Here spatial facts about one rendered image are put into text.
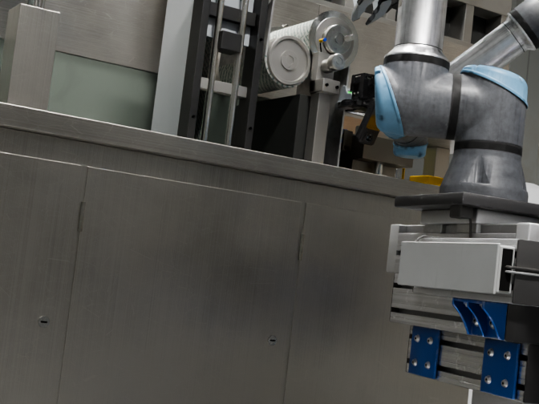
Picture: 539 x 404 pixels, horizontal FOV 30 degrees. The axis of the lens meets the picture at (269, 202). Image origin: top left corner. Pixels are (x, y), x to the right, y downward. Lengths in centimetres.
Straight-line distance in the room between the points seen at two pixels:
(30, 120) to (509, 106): 84
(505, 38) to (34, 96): 100
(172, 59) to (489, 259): 127
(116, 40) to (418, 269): 129
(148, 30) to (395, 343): 102
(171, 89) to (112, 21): 27
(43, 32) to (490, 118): 101
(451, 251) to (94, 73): 133
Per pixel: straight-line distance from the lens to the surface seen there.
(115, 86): 260
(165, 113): 246
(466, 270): 145
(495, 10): 336
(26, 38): 225
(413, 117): 174
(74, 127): 188
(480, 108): 174
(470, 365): 172
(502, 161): 173
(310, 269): 215
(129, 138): 192
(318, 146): 242
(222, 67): 261
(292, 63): 246
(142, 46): 264
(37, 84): 224
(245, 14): 226
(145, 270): 196
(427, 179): 233
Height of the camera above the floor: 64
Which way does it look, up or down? 4 degrees up
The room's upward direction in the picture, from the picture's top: 7 degrees clockwise
